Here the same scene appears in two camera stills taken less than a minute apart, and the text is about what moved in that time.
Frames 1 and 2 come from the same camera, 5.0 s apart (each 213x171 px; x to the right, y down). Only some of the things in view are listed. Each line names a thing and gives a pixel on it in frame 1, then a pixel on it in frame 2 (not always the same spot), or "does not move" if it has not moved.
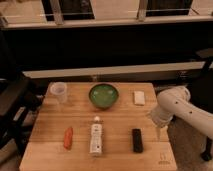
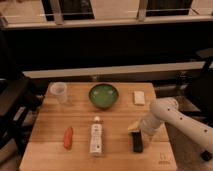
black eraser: (137, 140) does not move
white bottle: (96, 129) does not move
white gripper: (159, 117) -> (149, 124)
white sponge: (139, 97) does not move
